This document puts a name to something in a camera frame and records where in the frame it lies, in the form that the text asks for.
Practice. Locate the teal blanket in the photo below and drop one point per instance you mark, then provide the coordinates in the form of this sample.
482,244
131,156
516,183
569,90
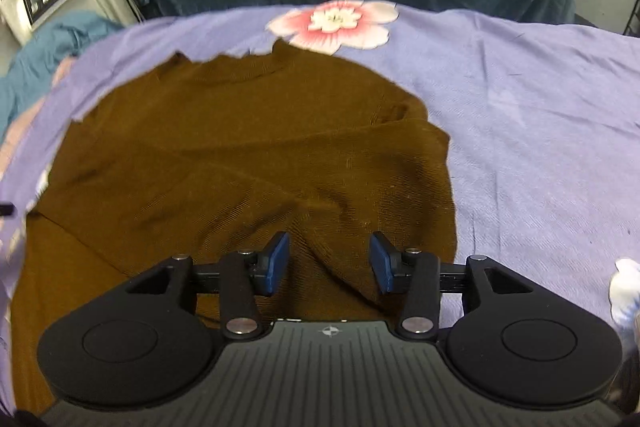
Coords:
40,57

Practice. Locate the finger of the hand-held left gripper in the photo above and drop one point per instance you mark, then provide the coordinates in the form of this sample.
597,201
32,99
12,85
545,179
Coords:
5,209

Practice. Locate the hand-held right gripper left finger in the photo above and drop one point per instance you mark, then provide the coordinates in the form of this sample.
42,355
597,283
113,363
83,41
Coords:
274,264

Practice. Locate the pink cloth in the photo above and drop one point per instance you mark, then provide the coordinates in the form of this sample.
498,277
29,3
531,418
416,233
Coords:
25,127

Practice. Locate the purple floral bed sheet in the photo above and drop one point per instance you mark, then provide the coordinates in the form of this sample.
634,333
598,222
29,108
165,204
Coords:
525,132

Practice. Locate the brown knit sweater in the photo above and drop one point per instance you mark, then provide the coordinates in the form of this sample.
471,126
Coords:
225,167

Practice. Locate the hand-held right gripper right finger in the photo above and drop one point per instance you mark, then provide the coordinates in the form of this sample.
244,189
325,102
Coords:
382,264

